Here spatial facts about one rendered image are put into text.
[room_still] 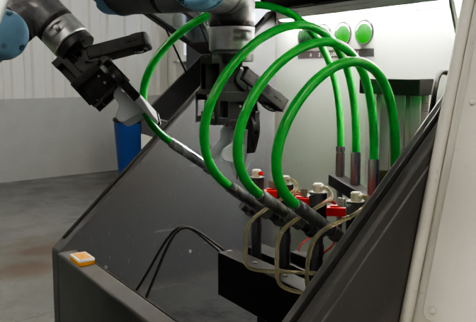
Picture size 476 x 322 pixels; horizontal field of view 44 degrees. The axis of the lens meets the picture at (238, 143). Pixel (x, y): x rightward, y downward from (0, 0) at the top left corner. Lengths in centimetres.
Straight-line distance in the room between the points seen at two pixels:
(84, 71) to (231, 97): 28
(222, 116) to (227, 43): 12
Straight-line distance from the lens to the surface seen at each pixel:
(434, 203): 79
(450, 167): 78
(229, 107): 96
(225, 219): 140
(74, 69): 111
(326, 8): 127
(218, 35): 97
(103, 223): 126
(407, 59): 116
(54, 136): 785
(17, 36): 98
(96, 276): 109
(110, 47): 109
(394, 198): 76
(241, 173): 82
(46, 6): 113
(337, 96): 115
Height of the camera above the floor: 130
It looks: 7 degrees down
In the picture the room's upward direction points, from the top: straight up
